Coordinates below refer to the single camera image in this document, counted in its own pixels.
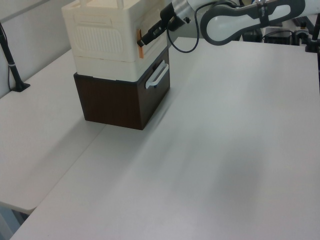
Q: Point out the black stand with clamp base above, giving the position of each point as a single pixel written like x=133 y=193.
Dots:
x=313 y=40

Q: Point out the cream cabinet door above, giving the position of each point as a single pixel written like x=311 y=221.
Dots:
x=155 y=47

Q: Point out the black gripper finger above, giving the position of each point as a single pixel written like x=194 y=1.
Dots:
x=146 y=37
x=143 y=43

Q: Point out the black camera stand with white band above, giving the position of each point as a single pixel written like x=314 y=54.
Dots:
x=15 y=72

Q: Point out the orange door pull tab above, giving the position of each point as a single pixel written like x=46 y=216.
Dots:
x=141 y=53

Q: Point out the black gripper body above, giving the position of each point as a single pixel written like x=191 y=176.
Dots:
x=163 y=18

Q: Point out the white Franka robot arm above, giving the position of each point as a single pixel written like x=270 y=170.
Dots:
x=225 y=22

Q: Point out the black electronic equipment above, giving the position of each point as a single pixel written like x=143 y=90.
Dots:
x=277 y=37

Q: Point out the cream plastic cabinet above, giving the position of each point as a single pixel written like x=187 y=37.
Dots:
x=100 y=37

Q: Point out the dark brown wooden drawer box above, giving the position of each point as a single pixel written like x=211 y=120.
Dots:
x=110 y=102

